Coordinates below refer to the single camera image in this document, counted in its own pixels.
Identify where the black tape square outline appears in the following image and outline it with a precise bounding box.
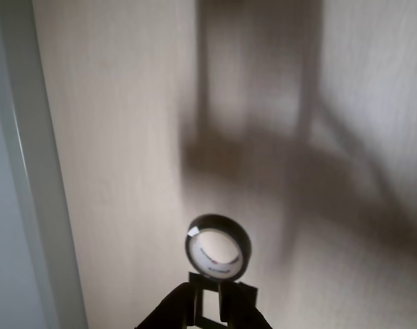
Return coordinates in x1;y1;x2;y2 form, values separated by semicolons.
187;270;259;327

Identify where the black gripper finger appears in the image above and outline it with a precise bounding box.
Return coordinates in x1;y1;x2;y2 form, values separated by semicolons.
135;281;198;329
219;282;273;329

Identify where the black tape roll white core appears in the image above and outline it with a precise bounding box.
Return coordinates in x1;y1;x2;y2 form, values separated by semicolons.
185;214;253;279

